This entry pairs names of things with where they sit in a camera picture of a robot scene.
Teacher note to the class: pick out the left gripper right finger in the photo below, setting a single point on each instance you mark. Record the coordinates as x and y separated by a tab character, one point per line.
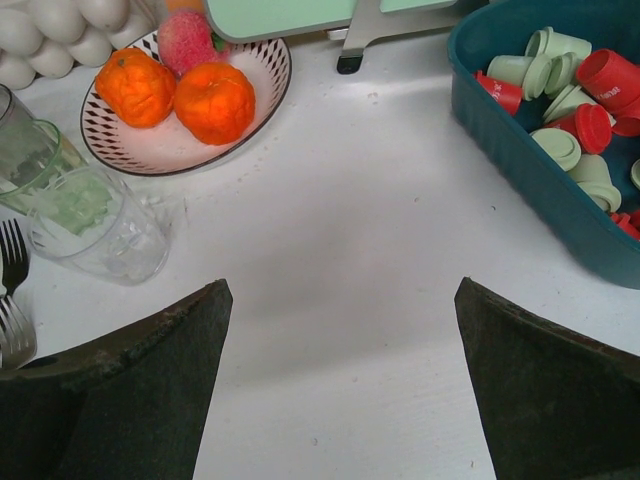
553	403

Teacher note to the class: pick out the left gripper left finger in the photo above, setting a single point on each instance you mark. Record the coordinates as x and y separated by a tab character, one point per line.
131	404

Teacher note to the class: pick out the teal storage basket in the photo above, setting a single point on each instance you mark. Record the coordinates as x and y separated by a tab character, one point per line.
504	28

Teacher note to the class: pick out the green capsule top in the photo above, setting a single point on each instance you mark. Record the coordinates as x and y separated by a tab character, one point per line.
549	42

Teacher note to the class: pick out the clear glass tumbler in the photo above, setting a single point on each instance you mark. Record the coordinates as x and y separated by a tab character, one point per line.
89	220

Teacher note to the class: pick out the silver fork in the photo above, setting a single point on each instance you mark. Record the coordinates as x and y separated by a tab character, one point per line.
14	256

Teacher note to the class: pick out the fruit plate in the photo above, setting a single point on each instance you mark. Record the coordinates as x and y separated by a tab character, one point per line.
169	148

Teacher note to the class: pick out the grey green tumbler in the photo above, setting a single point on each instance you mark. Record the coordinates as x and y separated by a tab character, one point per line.
34	153

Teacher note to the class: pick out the red capsule left lower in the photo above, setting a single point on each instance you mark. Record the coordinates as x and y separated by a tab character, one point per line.
507	95

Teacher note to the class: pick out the egg tray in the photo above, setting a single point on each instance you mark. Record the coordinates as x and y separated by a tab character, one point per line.
49	38

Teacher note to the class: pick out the light green cutting board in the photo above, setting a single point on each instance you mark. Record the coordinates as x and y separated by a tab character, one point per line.
357	23

